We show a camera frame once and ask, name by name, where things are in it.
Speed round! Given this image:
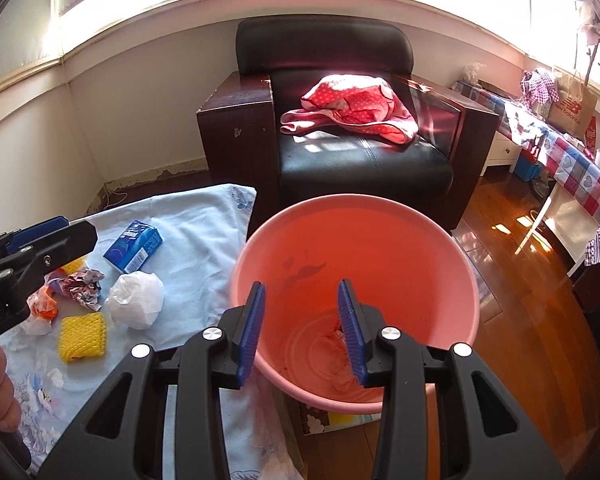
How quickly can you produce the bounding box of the pink plastic basin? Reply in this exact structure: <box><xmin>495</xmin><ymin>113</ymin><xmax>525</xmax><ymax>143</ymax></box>
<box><xmin>229</xmin><ymin>193</ymin><xmax>481</xmax><ymax>415</ymax></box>

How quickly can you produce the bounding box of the white table frame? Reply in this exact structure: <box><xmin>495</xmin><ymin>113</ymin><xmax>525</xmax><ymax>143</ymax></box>
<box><xmin>515</xmin><ymin>185</ymin><xmax>600</xmax><ymax>276</ymax></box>

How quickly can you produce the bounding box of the brown paper shopping bag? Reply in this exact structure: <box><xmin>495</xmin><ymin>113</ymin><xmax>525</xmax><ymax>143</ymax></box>
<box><xmin>546</xmin><ymin>72</ymin><xmax>598</xmax><ymax>138</ymax></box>

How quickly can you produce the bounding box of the pink checked cloth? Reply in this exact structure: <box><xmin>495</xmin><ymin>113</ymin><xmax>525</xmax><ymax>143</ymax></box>
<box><xmin>520</xmin><ymin>69</ymin><xmax>561</xmax><ymax>106</ymax></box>

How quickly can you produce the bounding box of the red blue checked tablecloth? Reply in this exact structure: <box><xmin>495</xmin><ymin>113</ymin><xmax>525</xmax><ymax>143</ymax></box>
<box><xmin>452</xmin><ymin>80</ymin><xmax>600</xmax><ymax>266</ymax></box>

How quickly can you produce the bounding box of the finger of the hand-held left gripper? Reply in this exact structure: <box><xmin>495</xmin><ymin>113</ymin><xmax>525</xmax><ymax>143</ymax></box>
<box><xmin>0</xmin><ymin>216</ymin><xmax>71</xmax><ymax>261</ymax></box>
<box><xmin>0</xmin><ymin>220</ymin><xmax>98</xmax><ymax>306</ymax></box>

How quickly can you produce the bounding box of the white crumpled tissue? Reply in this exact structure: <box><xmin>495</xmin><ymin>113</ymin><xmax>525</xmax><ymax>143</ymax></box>
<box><xmin>20</xmin><ymin>317</ymin><xmax>53</xmax><ymax>336</ymax></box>

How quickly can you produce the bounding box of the white drawer cabinet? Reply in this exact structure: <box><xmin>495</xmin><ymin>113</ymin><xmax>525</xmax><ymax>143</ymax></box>
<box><xmin>482</xmin><ymin>125</ymin><xmax>523</xmax><ymax>176</ymax></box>

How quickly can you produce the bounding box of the light blue floral bedsheet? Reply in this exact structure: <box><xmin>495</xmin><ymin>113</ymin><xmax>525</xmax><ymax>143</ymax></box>
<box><xmin>0</xmin><ymin>183</ymin><xmax>306</xmax><ymax>480</ymax></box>

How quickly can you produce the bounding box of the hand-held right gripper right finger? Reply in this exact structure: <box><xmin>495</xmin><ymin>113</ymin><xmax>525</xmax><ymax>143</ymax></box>
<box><xmin>337</xmin><ymin>280</ymin><xmax>566</xmax><ymax>480</ymax></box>

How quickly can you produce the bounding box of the blue plastic crate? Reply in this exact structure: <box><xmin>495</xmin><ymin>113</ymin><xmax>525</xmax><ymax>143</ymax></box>
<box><xmin>512</xmin><ymin>152</ymin><xmax>546</xmax><ymax>181</ymax></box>

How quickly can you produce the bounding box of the flat printed book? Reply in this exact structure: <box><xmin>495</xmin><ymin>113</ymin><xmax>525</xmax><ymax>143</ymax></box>
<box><xmin>300</xmin><ymin>400</ymin><xmax>381</xmax><ymax>436</ymax></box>

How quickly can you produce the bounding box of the dried flower branch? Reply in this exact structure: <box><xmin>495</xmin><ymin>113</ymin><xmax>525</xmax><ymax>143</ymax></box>
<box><xmin>575</xmin><ymin>0</ymin><xmax>600</xmax><ymax>86</ymax></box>

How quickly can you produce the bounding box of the red clear plastic bag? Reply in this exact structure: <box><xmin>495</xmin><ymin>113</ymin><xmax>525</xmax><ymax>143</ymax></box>
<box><xmin>26</xmin><ymin>285</ymin><xmax>61</xmax><ymax>322</ymax></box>

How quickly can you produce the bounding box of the pink polka-dot cloth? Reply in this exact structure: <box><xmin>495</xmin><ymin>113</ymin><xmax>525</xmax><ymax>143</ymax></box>
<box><xmin>280</xmin><ymin>74</ymin><xmax>418</xmax><ymax>147</ymax></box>

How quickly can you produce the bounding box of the blue tissue packet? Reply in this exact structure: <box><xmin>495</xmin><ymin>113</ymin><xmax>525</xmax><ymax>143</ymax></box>
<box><xmin>102</xmin><ymin>220</ymin><xmax>165</xmax><ymax>276</ymax></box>

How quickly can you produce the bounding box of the black leather armchair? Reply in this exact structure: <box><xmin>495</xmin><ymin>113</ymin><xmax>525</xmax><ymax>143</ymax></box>
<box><xmin>196</xmin><ymin>17</ymin><xmax>501</xmax><ymax>231</ymax></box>

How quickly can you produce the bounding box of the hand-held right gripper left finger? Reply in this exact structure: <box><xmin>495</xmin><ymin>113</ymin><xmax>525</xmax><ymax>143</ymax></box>
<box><xmin>37</xmin><ymin>281</ymin><xmax>267</xmax><ymax>480</ymax></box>

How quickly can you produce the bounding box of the printed paper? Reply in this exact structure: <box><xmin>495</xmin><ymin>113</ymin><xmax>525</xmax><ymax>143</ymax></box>
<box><xmin>55</xmin><ymin>268</ymin><xmax>104</xmax><ymax>311</ymax></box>

